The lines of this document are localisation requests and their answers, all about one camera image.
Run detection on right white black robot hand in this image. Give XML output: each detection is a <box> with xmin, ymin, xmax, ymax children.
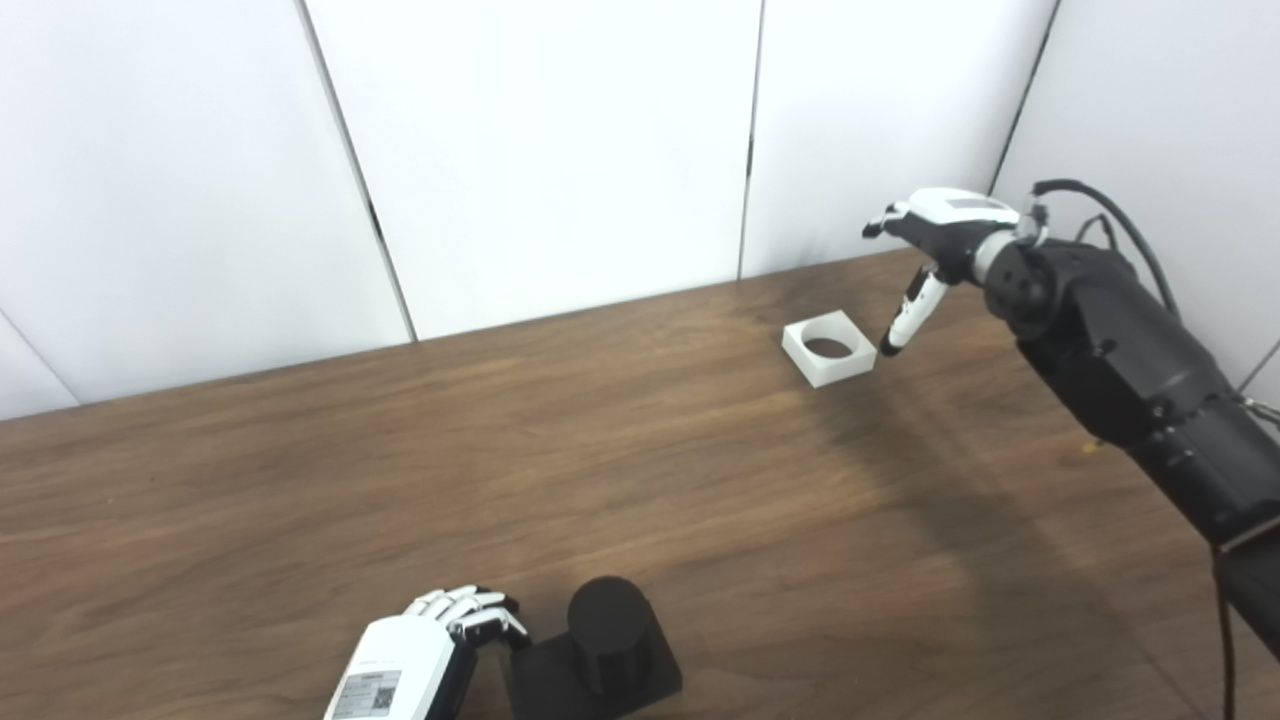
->
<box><xmin>862</xmin><ymin>187</ymin><xmax>1023</xmax><ymax>358</ymax></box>

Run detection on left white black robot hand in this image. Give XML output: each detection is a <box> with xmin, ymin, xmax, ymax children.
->
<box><xmin>322</xmin><ymin>585</ymin><xmax>531</xmax><ymax>720</ymax></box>

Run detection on white square piece with hole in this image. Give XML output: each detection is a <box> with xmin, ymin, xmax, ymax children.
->
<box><xmin>781</xmin><ymin>309</ymin><xmax>879</xmax><ymax>389</ymax></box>

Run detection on black peg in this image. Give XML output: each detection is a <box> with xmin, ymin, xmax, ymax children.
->
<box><xmin>508</xmin><ymin>576</ymin><xmax>685</xmax><ymax>720</ymax></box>

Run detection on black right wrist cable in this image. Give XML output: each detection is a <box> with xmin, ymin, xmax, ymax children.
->
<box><xmin>1030</xmin><ymin>178</ymin><xmax>1183</xmax><ymax>323</ymax></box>

